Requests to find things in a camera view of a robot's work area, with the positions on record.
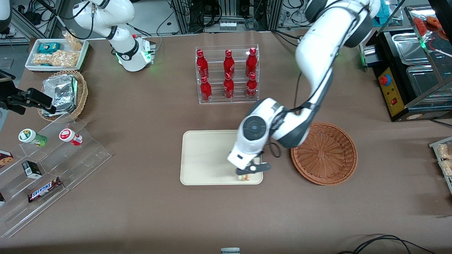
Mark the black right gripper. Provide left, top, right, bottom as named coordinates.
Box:
left=0, top=88, right=57, bottom=115

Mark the grey arm base box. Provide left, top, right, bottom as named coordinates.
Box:
left=141, top=38, right=156, bottom=65

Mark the white snack tray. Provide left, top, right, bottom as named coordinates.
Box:
left=25, top=38, right=89, bottom=73

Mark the light wicker basket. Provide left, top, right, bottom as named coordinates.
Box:
left=37, top=70, right=89, bottom=122

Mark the cream rectangular plastic tray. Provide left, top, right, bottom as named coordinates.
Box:
left=180, top=130, right=263, bottom=186

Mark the brown round wicker basket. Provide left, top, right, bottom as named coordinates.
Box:
left=291, top=122, right=358, bottom=186

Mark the clear tray with pastries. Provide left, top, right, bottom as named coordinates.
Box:
left=429, top=137, right=452, bottom=194

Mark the aluminium foil container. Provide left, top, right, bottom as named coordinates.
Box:
left=41, top=75, right=78, bottom=117

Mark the green and white cup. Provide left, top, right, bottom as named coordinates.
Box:
left=18, top=129, right=48, bottom=147

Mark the clear bag of nuts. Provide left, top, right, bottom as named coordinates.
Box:
left=33, top=50, right=79, bottom=67
left=63, top=31, right=83, bottom=52

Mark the red and white cup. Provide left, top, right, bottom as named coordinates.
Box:
left=59, top=128, right=83, bottom=146

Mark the teal snack packet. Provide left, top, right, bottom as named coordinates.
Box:
left=37, top=42, right=61, bottom=54

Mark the brown cookie box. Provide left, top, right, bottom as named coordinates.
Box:
left=0, top=150, right=14, bottom=169

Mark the clear acrylic bottle rack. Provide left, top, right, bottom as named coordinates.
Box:
left=195, top=44, right=260, bottom=105

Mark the small black carton box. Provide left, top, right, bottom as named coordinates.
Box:
left=22, top=161, right=43, bottom=179

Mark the clear acrylic stepped display shelf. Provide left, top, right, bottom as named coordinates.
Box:
left=0, top=113, right=112, bottom=238

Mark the red cola bottle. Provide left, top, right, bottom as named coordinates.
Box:
left=200, top=76, right=213, bottom=103
left=246, top=72, right=258, bottom=99
left=224, top=72, right=235, bottom=99
left=196, top=49, right=209, bottom=79
left=223, top=49, right=235, bottom=76
left=245, top=48, right=257, bottom=77

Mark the Snickers chocolate bar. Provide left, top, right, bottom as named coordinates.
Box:
left=28, top=177, right=63, bottom=203

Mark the black food warmer machine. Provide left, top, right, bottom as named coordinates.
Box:
left=360, top=30, right=452, bottom=122

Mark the metal equipment rack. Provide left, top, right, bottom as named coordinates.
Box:
left=171, top=0, right=283, bottom=34

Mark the steel food pan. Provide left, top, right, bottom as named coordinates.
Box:
left=406, top=65, right=452, bottom=103
left=392, top=33, right=435, bottom=66

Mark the teal box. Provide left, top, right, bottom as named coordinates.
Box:
left=374, top=7, right=401, bottom=27

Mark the red fried food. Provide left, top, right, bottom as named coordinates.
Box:
left=413, top=16, right=446, bottom=40

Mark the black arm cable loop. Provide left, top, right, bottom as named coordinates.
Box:
left=267, top=140, right=282, bottom=158

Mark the black floor cable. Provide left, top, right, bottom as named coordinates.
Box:
left=335, top=234, right=436, bottom=254

